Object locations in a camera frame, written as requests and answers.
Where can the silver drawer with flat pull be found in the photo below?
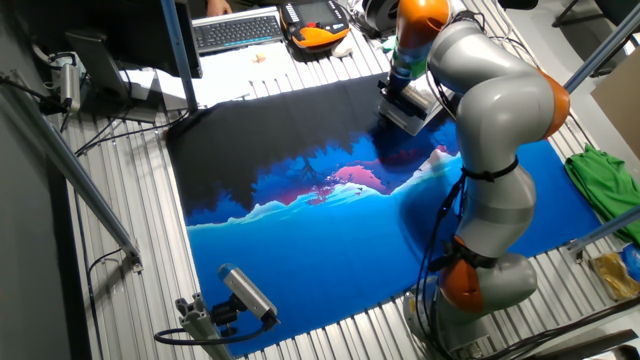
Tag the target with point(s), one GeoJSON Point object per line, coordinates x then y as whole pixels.
{"type": "Point", "coordinates": [400, 123]}

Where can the aluminium frame post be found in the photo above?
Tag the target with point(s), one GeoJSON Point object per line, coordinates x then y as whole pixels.
{"type": "Point", "coordinates": [75, 170]}
{"type": "Point", "coordinates": [605, 50]}
{"type": "Point", "coordinates": [605, 229]}
{"type": "Point", "coordinates": [180, 55]}

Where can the black computer keyboard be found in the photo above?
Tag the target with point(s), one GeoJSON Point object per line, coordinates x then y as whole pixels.
{"type": "Point", "coordinates": [235, 32]}

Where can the yellow plastic bag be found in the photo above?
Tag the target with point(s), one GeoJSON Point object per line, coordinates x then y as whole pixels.
{"type": "Point", "coordinates": [612, 275]}

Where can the person's hand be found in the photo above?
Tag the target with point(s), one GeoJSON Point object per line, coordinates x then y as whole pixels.
{"type": "Point", "coordinates": [220, 7]}

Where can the white paper sheet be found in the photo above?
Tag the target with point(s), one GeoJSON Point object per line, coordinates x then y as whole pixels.
{"type": "Point", "coordinates": [230, 75]}

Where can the black office chair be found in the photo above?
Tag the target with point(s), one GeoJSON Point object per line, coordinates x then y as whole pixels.
{"type": "Point", "coordinates": [615, 10]}

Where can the brown cardboard panel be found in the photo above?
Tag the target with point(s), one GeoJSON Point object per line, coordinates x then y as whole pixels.
{"type": "Point", "coordinates": [620, 100]}

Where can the small silver drawer cabinet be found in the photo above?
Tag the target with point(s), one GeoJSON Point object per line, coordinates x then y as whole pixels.
{"type": "Point", "coordinates": [425, 101]}

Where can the blue plastic bag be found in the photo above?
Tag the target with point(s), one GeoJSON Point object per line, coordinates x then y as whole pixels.
{"type": "Point", "coordinates": [632, 260]}

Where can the silver camera blue end cap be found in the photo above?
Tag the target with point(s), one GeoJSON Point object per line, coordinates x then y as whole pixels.
{"type": "Point", "coordinates": [247, 292]}

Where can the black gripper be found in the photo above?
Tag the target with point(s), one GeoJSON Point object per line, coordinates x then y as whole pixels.
{"type": "Point", "coordinates": [392, 91]}

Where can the silver and orange robot arm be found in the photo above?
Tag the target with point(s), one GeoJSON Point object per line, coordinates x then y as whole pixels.
{"type": "Point", "coordinates": [500, 100]}

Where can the small wooden block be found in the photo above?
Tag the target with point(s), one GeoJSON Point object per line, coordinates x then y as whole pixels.
{"type": "Point", "coordinates": [259, 58]}

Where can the black filament spool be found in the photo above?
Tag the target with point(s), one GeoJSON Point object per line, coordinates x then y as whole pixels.
{"type": "Point", "coordinates": [375, 17]}

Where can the orange and black teach pendant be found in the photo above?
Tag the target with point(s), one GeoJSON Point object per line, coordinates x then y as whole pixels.
{"type": "Point", "coordinates": [315, 35]}

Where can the dark metal beam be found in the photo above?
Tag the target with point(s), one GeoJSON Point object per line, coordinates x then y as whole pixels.
{"type": "Point", "coordinates": [590, 347]}

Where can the black computer monitor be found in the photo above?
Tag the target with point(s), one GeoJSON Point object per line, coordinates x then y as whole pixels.
{"type": "Point", "coordinates": [140, 30]}

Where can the landscape print desk mat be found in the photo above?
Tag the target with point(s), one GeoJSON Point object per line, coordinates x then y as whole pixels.
{"type": "Point", "coordinates": [325, 250]}

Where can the short aluminium profile stub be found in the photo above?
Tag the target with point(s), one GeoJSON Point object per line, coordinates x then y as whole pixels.
{"type": "Point", "coordinates": [200, 330]}

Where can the green cloth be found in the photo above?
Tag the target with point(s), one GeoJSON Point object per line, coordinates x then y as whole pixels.
{"type": "Point", "coordinates": [610, 190]}

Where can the black camera ball mount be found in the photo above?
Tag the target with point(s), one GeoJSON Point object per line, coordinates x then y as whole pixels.
{"type": "Point", "coordinates": [225, 315]}

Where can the white foam block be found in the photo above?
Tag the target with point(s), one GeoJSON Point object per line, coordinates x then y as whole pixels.
{"type": "Point", "coordinates": [344, 49]}

